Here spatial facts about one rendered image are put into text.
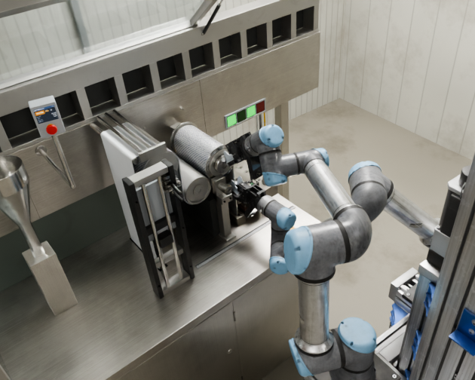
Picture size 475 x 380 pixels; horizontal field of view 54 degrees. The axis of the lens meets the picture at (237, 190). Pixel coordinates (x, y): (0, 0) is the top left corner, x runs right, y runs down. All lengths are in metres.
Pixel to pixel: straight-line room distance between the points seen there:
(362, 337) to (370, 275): 1.59
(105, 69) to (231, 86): 0.62
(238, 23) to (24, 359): 1.53
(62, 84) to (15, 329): 0.90
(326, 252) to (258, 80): 1.25
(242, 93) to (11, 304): 1.32
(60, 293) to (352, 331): 1.03
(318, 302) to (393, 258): 1.93
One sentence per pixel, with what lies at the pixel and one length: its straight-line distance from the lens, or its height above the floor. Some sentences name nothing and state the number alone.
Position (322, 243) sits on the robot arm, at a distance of 1.17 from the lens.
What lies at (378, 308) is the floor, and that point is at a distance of 2.92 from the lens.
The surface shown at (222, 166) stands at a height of 1.25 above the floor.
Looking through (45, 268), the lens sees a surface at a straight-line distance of 1.74.
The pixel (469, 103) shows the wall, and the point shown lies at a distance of 4.07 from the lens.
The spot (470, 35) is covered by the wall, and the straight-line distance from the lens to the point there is 3.92.
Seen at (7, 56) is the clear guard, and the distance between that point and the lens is 1.53.
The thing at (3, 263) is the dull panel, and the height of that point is 1.02.
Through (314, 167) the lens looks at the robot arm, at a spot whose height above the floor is 1.42.
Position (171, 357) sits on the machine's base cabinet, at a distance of 1.85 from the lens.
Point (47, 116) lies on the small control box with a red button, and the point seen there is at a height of 1.67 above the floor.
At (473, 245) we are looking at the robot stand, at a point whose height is 1.48.
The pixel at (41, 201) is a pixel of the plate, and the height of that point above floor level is 1.21.
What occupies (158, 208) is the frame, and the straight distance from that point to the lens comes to 1.60.
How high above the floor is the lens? 2.27
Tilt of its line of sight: 38 degrees down
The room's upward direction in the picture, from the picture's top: 5 degrees counter-clockwise
